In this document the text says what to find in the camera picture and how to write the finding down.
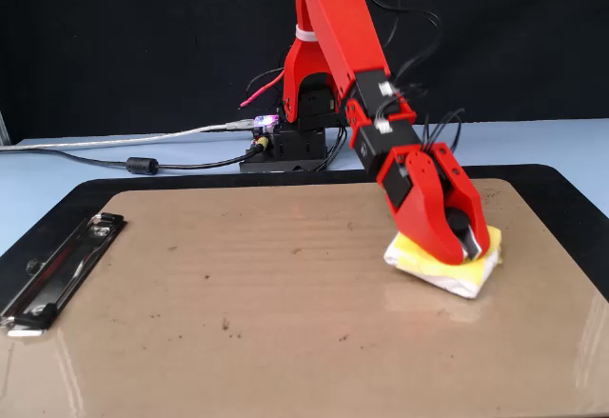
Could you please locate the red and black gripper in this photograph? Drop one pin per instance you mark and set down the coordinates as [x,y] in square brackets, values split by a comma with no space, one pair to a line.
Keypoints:
[385,144]

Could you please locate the yellow sponge with black knob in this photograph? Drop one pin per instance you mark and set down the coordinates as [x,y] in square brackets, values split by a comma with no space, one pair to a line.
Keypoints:
[476,275]

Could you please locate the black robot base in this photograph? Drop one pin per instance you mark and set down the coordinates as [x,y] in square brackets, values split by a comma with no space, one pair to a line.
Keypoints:
[295,151]

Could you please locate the red robot arm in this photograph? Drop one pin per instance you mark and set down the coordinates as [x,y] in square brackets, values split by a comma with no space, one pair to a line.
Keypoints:
[342,32]

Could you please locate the controller circuit board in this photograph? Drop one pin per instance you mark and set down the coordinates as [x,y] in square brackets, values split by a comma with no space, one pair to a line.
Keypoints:
[266,123]

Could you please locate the brown clipboard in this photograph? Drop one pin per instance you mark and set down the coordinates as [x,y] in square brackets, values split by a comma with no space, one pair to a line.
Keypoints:
[285,318]

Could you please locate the white zip tie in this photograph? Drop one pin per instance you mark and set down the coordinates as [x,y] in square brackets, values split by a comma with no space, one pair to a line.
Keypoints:
[305,34]

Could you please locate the silver metal clipboard clip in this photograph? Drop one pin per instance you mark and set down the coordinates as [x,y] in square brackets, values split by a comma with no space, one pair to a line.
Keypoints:
[62,270]

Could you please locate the black backdrop cloth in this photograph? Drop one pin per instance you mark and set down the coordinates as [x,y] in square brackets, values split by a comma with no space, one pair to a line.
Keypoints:
[95,32]

